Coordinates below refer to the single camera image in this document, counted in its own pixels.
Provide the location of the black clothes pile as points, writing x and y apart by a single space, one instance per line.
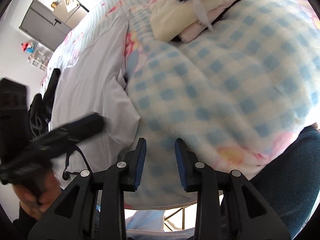
40 112

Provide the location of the red blue toy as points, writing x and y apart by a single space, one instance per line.
28 47

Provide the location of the folded pink garment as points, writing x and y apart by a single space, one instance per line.
194 30

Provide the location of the operator leg in jeans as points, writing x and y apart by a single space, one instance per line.
290 183

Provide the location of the Hello Kitty checkered blanket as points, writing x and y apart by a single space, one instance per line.
237 95

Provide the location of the white shirt navy trim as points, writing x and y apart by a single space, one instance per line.
96 84

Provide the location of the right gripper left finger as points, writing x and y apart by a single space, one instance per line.
135 160

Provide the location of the gold metal stool frame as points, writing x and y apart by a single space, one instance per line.
174 219

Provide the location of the white small shelf rack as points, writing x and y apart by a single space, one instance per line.
39 60

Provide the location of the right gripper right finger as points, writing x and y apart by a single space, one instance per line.
186 161

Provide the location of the light blue towel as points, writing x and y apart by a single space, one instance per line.
148 224

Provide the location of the grey cabinet door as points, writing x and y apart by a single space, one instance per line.
40 23

